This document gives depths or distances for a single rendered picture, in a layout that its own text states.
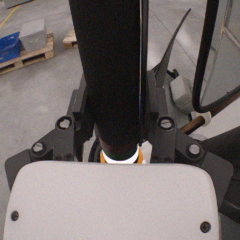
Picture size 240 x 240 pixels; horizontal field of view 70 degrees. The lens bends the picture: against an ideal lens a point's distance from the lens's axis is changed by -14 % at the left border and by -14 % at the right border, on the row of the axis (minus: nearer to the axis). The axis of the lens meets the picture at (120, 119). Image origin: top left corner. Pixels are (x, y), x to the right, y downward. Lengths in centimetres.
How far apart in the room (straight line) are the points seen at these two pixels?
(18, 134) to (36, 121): 26
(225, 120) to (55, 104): 200
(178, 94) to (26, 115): 199
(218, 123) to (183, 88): 15
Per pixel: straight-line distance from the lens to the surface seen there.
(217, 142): 30
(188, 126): 27
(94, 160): 42
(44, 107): 234
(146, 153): 23
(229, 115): 57
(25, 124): 229
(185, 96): 61
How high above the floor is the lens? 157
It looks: 51 degrees down
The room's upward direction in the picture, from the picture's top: 5 degrees counter-clockwise
